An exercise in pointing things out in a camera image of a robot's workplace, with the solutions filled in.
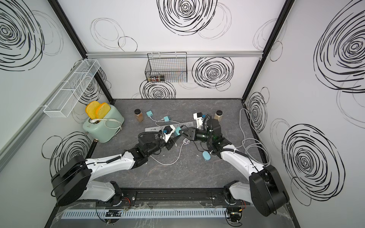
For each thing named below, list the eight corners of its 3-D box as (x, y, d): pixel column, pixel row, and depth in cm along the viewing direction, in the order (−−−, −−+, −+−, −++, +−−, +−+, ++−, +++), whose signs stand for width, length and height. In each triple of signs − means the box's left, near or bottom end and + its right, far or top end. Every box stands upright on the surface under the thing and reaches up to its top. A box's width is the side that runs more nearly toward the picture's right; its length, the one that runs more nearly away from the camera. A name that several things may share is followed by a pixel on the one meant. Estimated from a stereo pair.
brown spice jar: (136, 122, 107) (133, 114, 100) (138, 117, 110) (134, 109, 103) (143, 122, 107) (140, 114, 100) (144, 117, 110) (141, 109, 103)
